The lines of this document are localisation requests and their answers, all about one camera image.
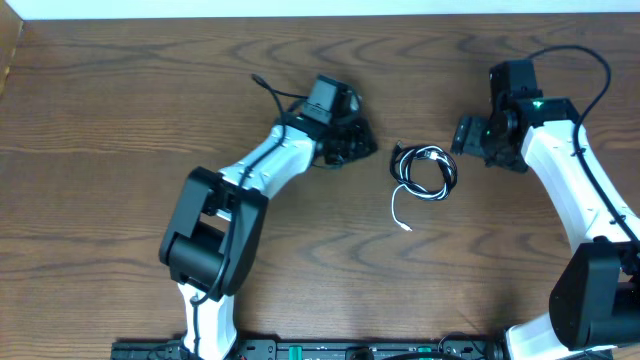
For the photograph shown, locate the white usb cable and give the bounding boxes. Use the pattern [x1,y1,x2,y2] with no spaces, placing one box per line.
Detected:
[390,146,454,233]

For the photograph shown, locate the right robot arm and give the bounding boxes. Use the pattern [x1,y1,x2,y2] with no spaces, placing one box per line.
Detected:
[451,59,639,359]

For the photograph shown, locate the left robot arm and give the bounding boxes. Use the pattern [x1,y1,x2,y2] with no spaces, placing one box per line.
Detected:
[158,75,377,359]

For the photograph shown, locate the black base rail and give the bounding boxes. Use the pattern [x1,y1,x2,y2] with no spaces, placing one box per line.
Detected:
[110,332,510,360]

